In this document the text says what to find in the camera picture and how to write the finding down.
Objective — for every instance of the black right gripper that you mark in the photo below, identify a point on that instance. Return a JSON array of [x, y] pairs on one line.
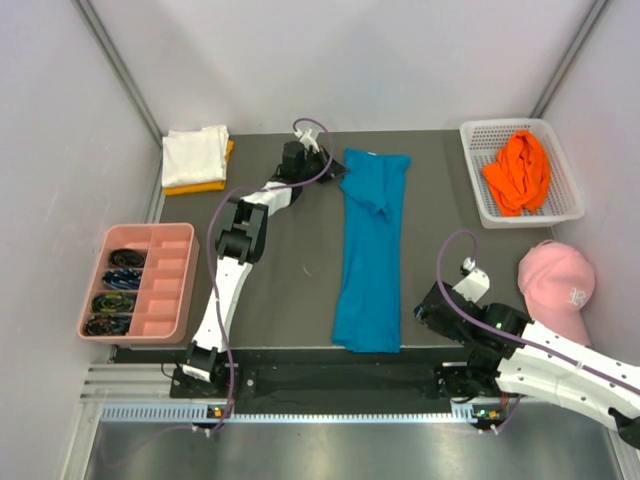
[[429, 320]]

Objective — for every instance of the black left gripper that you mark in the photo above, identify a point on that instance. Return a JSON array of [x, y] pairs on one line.
[[321, 157]]

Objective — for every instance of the blue t shirt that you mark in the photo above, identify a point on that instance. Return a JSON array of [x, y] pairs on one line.
[[368, 310]]

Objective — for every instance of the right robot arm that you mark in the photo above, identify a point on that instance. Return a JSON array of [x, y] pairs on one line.
[[512, 354]]

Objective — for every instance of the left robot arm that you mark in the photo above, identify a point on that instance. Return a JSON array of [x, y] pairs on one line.
[[241, 224]]

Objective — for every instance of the yellow folded t shirt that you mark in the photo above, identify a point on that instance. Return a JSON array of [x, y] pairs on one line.
[[200, 188]]

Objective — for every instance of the pink cap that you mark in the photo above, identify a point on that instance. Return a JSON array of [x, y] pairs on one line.
[[557, 281]]

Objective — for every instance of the white perforated plastic basket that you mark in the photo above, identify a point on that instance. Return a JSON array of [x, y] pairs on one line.
[[481, 141]]

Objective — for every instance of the white folded t shirt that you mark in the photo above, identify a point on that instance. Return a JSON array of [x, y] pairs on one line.
[[209, 135]]

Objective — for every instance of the orange crumpled t shirt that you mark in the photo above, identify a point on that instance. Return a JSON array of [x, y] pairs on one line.
[[520, 176]]

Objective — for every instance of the pink compartment tray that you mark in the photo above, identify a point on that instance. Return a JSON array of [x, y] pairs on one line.
[[140, 292]]

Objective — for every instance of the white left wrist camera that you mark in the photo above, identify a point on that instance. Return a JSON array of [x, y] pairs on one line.
[[308, 138]]

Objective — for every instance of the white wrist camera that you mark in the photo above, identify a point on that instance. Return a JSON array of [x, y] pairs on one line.
[[308, 138], [475, 283]]

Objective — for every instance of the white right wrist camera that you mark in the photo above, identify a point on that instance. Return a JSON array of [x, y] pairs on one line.
[[475, 283]]

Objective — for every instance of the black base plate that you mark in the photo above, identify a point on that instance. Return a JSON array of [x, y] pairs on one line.
[[350, 388]]

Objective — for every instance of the grey slotted cable duct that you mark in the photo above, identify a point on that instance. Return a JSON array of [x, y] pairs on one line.
[[207, 414]]

